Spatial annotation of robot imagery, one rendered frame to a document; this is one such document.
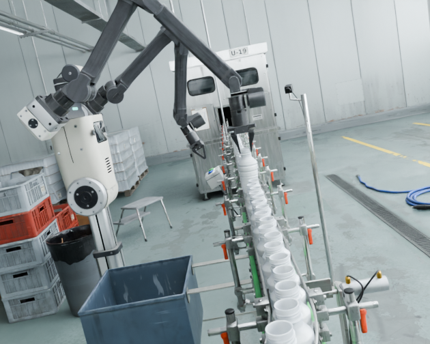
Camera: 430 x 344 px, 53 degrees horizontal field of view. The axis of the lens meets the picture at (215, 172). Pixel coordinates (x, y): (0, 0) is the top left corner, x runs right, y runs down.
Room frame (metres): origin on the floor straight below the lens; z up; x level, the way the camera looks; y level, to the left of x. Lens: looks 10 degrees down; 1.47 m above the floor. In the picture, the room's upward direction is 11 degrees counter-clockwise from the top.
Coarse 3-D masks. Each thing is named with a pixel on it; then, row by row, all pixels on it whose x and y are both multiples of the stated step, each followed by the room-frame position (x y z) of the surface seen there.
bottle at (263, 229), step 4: (268, 224) 0.94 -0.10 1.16; (272, 224) 0.94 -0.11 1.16; (260, 228) 0.94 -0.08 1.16; (264, 228) 0.94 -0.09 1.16; (268, 228) 0.94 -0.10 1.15; (272, 228) 0.92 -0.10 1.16; (260, 232) 0.92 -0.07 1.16; (264, 232) 0.91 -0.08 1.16; (260, 236) 0.92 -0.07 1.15; (260, 240) 0.93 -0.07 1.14; (264, 240) 0.91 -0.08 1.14; (260, 244) 0.92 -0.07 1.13; (260, 248) 0.91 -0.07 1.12; (260, 252) 0.91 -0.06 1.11; (264, 252) 0.90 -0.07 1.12; (260, 256) 0.92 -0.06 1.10; (260, 260) 0.92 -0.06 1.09; (260, 264) 0.92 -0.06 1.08
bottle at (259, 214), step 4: (256, 212) 1.06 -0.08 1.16; (260, 212) 1.06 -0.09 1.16; (264, 212) 1.06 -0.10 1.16; (256, 216) 1.04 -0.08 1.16; (260, 216) 1.03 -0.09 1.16; (264, 216) 1.03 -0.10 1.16; (256, 220) 1.04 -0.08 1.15; (256, 224) 1.04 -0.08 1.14; (256, 228) 1.04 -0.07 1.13; (256, 232) 1.03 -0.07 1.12; (256, 236) 1.03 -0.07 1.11; (256, 240) 1.03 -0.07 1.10; (256, 244) 1.04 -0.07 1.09
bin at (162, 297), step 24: (144, 264) 1.45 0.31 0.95; (168, 264) 1.45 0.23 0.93; (192, 264) 1.40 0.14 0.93; (96, 288) 1.32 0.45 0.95; (120, 288) 1.46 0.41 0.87; (144, 288) 1.45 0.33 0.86; (168, 288) 1.45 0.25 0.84; (192, 288) 1.32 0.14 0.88; (216, 288) 1.18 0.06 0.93; (96, 312) 1.15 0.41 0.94; (120, 312) 1.15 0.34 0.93; (144, 312) 1.14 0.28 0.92; (168, 312) 1.14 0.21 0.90; (192, 312) 1.22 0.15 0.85; (96, 336) 1.15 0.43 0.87; (120, 336) 1.15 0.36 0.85; (144, 336) 1.15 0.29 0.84; (168, 336) 1.14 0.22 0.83; (192, 336) 1.14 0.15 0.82
